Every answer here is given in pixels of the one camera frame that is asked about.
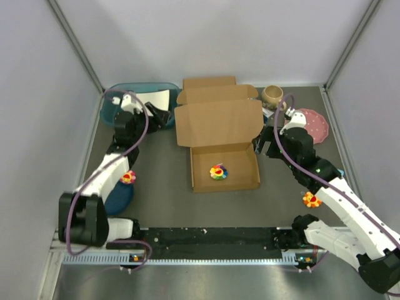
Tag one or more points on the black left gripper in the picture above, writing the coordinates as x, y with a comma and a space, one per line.
159, 120

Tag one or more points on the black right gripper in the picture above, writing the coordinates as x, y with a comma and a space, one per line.
269, 135

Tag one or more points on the brown cardboard box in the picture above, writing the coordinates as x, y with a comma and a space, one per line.
218, 125
206, 82

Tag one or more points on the green yellow plush flower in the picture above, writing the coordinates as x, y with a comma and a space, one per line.
218, 172

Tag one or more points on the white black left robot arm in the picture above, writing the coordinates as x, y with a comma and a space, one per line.
89, 215

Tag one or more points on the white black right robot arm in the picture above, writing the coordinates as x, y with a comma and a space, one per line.
369, 246

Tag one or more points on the closed brown cardboard box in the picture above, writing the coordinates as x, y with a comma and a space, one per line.
206, 82

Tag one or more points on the white paper sheet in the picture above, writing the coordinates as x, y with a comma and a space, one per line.
159, 99

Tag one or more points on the pink dotted plate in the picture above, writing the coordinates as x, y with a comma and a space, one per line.
316, 125

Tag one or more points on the blue toothbrush package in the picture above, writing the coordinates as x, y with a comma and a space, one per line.
266, 114

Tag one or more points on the teal plastic bin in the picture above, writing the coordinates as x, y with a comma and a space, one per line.
109, 110

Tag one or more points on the beige ceramic mug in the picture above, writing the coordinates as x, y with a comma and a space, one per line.
271, 97

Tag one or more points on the orange plush flower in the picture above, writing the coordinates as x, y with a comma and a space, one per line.
310, 200

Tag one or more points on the pink plush flower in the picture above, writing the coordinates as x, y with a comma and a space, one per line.
129, 177

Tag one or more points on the dark blue patterned pouch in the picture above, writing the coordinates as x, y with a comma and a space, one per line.
119, 198

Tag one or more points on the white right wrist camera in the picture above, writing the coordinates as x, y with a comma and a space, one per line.
293, 119

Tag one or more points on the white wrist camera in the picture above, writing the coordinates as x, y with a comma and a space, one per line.
293, 119
128, 103

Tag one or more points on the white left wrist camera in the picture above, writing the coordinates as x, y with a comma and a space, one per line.
128, 103

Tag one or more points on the grey slotted cable duct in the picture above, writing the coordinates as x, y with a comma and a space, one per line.
126, 259

